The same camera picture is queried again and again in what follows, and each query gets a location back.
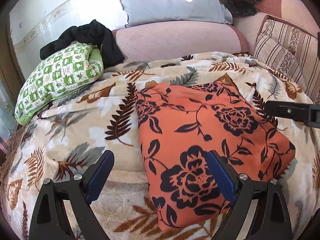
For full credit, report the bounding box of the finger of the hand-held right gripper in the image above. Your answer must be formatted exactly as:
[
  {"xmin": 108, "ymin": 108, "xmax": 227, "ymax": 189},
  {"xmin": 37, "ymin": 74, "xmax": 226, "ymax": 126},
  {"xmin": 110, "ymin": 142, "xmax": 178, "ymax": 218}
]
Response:
[{"xmin": 264, "ymin": 101, "xmax": 320, "ymax": 128}]

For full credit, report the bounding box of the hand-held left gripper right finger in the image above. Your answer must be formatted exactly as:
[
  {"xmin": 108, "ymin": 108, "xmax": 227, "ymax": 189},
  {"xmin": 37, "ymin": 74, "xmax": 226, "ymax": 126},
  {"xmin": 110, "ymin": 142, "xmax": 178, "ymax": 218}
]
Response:
[{"xmin": 207, "ymin": 150, "xmax": 293, "ymax": 240}]

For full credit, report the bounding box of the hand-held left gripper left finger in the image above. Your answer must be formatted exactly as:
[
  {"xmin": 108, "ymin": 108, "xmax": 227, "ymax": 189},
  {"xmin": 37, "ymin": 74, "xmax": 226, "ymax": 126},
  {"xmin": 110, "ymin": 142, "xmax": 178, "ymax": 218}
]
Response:
[{"xmin": 29, "ymin": 150, "xmax": 115, "ymax": 240}]

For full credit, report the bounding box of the orange floral garment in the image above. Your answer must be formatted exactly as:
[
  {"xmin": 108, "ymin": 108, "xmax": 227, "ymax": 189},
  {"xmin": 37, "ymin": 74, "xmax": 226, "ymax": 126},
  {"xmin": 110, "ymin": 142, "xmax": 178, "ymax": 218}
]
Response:
[{"xmin": 135, "ymin": 82, "xmax": 296, "ymax": 231}]

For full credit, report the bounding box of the leaf print blanket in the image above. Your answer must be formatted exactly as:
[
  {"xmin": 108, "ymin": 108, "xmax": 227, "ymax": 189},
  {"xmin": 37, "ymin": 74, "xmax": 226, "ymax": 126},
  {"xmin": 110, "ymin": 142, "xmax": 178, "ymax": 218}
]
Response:
[{"xmin": 0, "ymin": 51, "xmax": 320, "ymax": 240}]

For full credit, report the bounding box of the striped cushion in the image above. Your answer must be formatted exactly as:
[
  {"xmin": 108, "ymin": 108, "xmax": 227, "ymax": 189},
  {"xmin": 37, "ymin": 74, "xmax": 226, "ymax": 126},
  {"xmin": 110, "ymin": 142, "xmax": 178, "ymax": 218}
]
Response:
[{"xmin": 253, "ymin": 19, "xmax": 320, "ymax": 103}]

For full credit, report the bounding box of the green checked pillow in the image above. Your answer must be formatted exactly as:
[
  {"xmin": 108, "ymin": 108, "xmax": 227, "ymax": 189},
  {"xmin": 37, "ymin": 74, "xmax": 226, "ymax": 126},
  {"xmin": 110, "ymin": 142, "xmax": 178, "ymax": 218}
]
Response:
[{"xmin": 14, "ymin": 41, "xmax": 104, "ymax": 126}]

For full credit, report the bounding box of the wooden door with patterned glass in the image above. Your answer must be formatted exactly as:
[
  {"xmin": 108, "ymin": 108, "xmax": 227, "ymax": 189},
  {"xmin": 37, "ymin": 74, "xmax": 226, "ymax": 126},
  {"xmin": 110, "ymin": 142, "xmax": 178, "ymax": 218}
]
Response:
[{"xmin": 0, "ymin": 55, "xmax": 19, "ymax": 155}]

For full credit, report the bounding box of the black cloth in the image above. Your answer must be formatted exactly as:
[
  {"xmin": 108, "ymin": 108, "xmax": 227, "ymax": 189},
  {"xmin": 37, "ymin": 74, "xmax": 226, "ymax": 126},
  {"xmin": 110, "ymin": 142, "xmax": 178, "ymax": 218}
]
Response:
[{"xmin": 39, "ymin": 19, "xmax": 125, "ymax": 67}]

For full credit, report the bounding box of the pink sofa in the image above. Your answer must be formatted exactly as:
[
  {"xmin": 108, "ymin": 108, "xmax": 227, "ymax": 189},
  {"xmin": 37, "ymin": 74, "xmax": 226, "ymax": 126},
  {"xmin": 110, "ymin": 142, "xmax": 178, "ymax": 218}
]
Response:
[{"xmin": 111, "ymin": 0, "xmax": 320, "ymax": 105}]

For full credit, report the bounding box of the light blue pillow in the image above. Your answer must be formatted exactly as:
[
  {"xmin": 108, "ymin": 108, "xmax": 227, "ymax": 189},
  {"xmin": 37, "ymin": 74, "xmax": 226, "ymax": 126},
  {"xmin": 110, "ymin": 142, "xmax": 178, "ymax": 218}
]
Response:
[{"xmin": 115, "ymin": 0, "xmax": 233, "ymax": 28}]

